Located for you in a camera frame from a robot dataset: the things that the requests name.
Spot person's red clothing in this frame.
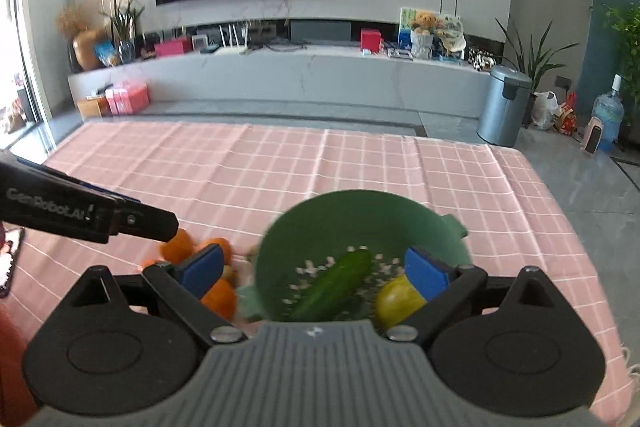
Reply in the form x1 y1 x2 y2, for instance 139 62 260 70
0 302 39 424

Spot white router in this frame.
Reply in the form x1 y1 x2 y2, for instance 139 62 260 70
212 21 251 56

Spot pink storage box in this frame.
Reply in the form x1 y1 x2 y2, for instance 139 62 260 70
105 82 151 116

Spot blue snack package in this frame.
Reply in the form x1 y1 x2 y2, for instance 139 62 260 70
94 41 121 68

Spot black and white figurines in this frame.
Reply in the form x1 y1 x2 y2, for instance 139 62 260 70
467 47 497 72

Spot red gift bag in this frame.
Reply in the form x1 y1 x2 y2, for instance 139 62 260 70
554 93 579 136

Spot brown teddy bear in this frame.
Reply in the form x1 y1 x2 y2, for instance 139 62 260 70
410 10 444 32

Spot green plant in glass vase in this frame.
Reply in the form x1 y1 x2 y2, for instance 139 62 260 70
100 0 149 62

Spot white plastic bag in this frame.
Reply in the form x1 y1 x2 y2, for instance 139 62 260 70
531 91 560 130

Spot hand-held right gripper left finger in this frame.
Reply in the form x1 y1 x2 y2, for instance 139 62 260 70
65 244 248 344

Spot dried flowers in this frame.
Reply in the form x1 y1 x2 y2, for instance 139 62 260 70
56 4 90 38

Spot orange vase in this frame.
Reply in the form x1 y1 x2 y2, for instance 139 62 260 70
72 28 108 70

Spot green bowl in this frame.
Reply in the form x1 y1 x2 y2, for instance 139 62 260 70
235 189 468 324

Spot green picture board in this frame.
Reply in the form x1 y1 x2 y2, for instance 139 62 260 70
399 7 463 48

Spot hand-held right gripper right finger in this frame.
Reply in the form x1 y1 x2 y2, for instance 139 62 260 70
387 247 561 343

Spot orange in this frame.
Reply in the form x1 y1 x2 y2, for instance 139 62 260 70
200 278 239 321
159 228 196 263
195 237 233 266

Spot brown cardboard box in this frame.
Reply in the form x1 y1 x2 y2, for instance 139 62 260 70
77 96 112 119

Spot grey pedal trash can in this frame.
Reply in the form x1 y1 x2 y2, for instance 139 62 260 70
476 65 534 146

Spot long-leaf potted plant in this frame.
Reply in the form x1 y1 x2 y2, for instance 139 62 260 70
495 19 568 96

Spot small pink heater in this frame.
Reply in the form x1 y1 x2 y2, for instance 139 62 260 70
580 117 607 156

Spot green cucumber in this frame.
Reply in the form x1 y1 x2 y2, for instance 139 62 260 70
287 248 373 323

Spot marble television bench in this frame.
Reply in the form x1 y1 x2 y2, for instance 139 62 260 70
67 44 493 122

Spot black cables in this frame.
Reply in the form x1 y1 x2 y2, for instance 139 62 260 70
249 34 307 52

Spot white woven hat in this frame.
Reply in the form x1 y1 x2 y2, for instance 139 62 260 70
439 27 467 54

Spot blue water jug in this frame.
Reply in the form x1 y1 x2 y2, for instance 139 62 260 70
591 74 626 152

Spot magenta box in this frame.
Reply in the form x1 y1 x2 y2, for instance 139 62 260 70
154 38 193 58

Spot bushy green pothos plant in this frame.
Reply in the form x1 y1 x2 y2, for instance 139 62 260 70
602 4 640 128

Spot pink checked tablecloth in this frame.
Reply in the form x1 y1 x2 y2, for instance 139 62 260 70
9 119 640 415

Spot yellow lemon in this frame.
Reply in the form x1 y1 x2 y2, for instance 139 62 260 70
375 274 428 329

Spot black smartphone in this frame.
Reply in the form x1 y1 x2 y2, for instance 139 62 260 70
0 227 27 299

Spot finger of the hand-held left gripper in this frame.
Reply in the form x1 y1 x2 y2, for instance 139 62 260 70
112 194 179 243

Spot grey soundbar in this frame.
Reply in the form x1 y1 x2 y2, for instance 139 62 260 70
289 19 352 42

